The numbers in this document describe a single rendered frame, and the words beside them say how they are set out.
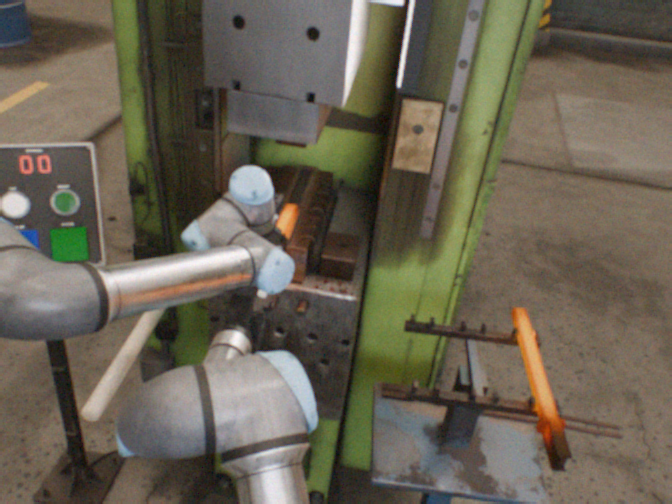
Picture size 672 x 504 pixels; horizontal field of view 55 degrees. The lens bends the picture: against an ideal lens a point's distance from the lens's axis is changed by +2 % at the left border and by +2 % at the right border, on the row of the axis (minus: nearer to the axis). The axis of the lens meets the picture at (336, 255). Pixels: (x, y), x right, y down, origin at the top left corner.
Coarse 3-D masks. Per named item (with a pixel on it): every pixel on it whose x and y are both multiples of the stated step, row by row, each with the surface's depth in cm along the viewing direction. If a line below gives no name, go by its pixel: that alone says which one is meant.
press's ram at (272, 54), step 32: (224, 0) 124; (256, 0) 124; (288, 0) 123; (320, 0) 122; (352, 0) 121; (384, 0) 138; (224, 32) 128; (256, 32) 127; (288, 32) 126; (320, 32) 125; (352, 32) 126; (224, 64) 132; (256, 64) 131; (288, 64) 130; (320, 64) 129; (352, 64) 137; (288, 96) 133; (320, 96) 132
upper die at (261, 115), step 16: (240, 96) 135; (256, 96) 134; (272, 96) 134; (240, 112) 137; (256, 112) 136; (272, 112) 136; (288, 112) 135; (304, 112) 135; (320, 112) 137; (240, 128) 139; (256, 128) 139; (272, 128) 138; (288, 128) 137; (304, 128) 137; (320, 128) 141
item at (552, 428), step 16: (528, 320) 150; (528, 336) 145; (528, 352) 141; (528, 368) 138; (544, 384) 133; (544, 400) 129; (544, 416) 126; (544, 432) 126; (560, 432) 122; (560, 448) 119; (560, 464) 119
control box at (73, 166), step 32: (0, 160) 139; (32, 160) 141; (64, 160) 143; (96, 160) 150; (0, 192) 140; (32, 192) 141; (64, 192) 143; (96, 192) 145; (32, 224) 142; (64, 224) 144; (96, 224) 146; (96, 256) 146
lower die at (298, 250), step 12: (276, 168) 190; (288, 168) 188; (300, 168) 187; (312, 168) 188; (276, 180) 182; (288, 180) 183; (312, 180) 182; (324, 180) 184; (276, 192) 176; (288, 192) 175; (312, 192) 178; (300, 204) 170; (312, 204) 172; (324, 204) 176; (300, 216) 167; (300, 228) 162; (312, 228) 162; (300, 240) 158; (312, 240) 162; (288, 252) 156; (300, 252) 155; (300, 264) 158
